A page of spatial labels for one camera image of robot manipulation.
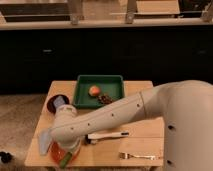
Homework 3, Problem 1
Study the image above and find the green pepper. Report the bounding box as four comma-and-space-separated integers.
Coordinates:
59, 152, 72, 168

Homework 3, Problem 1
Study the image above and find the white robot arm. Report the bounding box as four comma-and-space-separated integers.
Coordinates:
50, 80, 213, 171

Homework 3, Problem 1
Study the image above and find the blue sponge in bowl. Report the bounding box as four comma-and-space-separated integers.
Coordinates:
52, 96, 66, 110

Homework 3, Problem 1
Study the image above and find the red plastic bowl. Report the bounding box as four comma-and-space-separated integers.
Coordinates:
50, 141, 81, 166

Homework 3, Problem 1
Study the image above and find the green plastic tray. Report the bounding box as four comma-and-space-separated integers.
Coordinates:
72, 75, 125, 109

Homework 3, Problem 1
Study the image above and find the dark grape bunch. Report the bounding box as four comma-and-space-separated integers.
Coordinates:
98, 94, 114, 105

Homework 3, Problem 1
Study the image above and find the red apple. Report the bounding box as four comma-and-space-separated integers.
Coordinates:
88, 86, 101, 97

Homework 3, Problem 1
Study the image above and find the wooden table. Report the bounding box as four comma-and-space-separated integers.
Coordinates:
24, 80, 165, 171

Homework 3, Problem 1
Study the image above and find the silver metal fork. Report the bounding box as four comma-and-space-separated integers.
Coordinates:
119, 152, 156, 160

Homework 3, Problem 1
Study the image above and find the grey folded cloth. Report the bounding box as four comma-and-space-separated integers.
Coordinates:
38, 129, 52, 155

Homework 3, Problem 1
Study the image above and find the black object on floor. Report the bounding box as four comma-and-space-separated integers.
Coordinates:
0, 151, 12, 163

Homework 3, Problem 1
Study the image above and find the white handled dish brush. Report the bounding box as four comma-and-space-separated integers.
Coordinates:
85, 131, 129, 144

